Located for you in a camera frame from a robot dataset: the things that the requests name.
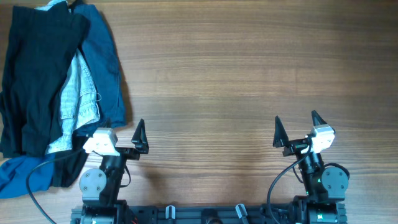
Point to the light blue denim shorts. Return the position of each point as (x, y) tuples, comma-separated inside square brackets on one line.
[(78, 103)]

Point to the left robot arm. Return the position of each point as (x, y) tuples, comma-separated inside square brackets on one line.
[(100, 187)]

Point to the black garment under pile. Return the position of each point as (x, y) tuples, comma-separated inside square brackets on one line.
[(68, 164)]

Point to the bright blue garment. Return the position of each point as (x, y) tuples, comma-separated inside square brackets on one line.
[(15, 171)]

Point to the black shorts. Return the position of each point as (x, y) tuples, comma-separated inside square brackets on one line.
[(40, 50)]

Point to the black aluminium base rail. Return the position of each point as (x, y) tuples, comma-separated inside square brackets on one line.
[(208, 214)]

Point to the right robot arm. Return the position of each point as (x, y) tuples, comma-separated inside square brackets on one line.
[(325, 184)]

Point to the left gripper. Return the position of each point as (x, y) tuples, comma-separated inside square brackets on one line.
[(140, 144)]

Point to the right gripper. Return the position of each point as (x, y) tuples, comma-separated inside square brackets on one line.
[(281, 139)]

